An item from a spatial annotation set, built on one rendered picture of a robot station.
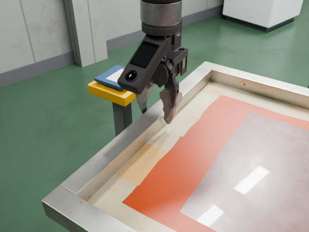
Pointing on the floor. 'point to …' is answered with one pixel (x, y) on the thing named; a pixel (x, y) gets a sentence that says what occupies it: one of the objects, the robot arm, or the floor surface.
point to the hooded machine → (261, 13)
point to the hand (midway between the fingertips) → (154, 116)
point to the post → (124, 96)
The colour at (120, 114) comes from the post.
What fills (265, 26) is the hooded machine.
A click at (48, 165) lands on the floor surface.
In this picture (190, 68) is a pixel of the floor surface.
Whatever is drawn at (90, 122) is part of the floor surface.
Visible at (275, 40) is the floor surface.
